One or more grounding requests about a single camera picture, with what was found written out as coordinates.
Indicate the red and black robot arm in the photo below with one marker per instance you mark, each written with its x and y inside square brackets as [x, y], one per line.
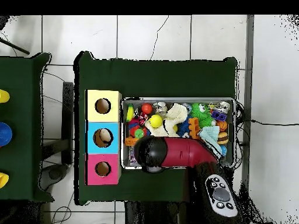
[187, 151]

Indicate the wooden box with three holes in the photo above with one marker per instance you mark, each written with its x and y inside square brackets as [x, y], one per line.
[114, 128]

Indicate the yellow ball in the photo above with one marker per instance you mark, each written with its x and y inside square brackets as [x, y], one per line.
[155, 121]

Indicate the red-orange ball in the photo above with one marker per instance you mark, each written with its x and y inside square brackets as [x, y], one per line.
[146, 108]

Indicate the yellow-green disc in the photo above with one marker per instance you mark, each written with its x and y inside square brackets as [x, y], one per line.
[129, 113]

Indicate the orange plastic tray block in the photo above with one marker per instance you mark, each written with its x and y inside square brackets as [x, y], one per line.
[131, 140]

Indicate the cream waffle cloth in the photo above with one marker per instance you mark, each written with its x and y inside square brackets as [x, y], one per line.
[175, 114]

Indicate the blue furry googly-eyed toy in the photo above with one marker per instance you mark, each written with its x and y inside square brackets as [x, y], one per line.
[184, 126]

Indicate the orange plastic toy piece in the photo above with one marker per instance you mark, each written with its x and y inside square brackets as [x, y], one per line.
[194, 127]

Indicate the green cloth table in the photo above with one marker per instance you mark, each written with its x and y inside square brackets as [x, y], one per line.
[154, 79]
[23, 116]

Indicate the green spiky googly-eyed toy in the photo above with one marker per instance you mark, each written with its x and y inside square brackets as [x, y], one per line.
[201, 112]

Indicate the mint green cloth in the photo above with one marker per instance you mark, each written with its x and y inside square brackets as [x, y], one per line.
[212, 137]

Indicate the toy burger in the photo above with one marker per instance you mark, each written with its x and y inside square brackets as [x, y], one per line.
[223, 136]

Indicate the black floor stand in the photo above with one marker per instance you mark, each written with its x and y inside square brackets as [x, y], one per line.
[67, 116]

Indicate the blue round cap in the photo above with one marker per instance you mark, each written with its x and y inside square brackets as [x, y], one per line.
[4, 134]

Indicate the yellow cone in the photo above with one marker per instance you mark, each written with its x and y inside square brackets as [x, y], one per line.
[3, 96]
[3, 180]

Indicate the black rod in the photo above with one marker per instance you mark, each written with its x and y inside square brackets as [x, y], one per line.
[14, 46]

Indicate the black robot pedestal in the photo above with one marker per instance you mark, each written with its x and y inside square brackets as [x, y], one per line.
[154, 214]

